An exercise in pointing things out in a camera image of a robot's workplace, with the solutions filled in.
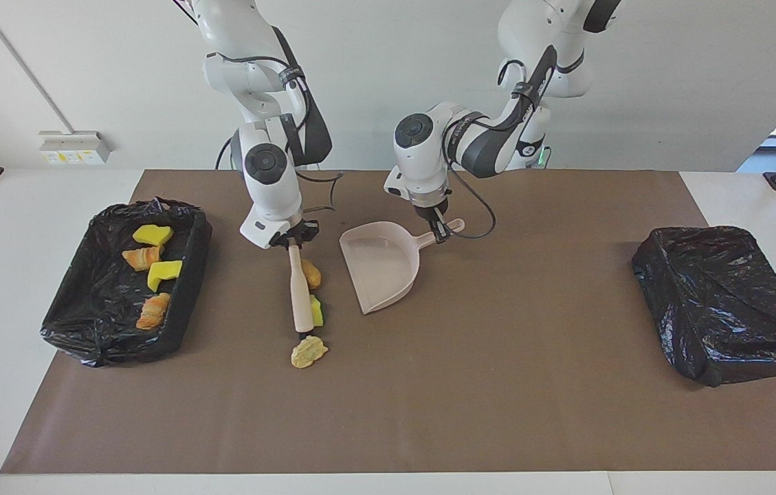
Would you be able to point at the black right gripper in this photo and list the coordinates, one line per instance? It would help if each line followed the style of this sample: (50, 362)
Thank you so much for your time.
(300, 234)

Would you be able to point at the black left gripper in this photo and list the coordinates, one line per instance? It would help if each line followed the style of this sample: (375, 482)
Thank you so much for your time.
(437, 212)

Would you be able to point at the brown oval bread roll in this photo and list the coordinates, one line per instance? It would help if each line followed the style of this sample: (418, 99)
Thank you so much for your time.
(313, 275)

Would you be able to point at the beige hand brush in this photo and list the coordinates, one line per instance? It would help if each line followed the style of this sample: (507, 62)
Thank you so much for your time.
(300, 289)

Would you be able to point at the beige plastic dustpan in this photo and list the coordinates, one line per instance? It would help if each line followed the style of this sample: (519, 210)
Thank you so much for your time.
(381, 268)

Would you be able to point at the small yellow sponge wedge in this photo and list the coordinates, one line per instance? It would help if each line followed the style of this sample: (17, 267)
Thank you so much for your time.
(318, 313)

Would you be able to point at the pale bread piece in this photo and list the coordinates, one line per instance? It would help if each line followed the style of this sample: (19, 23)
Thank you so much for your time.
(308, 352)

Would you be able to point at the yellow notched sponge piece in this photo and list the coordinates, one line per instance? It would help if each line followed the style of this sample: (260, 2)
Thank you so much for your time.
(163, 273)

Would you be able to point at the yellow rectangular sponge piece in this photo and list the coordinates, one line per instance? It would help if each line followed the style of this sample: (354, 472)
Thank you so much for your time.
(152, 235)

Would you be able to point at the orange striped croissant piece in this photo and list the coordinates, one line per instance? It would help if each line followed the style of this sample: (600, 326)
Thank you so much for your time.
(141, 258)
(154, 311)

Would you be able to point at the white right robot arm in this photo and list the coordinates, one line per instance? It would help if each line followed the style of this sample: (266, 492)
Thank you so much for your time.
(267, 185)

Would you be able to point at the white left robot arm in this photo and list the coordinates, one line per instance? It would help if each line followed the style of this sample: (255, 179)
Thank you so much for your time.
(422, 158)

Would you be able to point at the black bag lined bin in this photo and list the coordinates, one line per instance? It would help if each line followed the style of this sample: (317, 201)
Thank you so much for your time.
(724, 295)
(99, 302)

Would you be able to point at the brown table mat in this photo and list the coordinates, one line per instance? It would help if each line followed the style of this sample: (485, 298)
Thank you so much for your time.
(497, 426)

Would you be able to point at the white wall socket box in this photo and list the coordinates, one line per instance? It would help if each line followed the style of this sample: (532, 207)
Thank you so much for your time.
(75, 141)

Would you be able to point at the thin diagonal wall conduit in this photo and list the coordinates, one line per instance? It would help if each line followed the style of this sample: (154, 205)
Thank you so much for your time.
(23, 65)

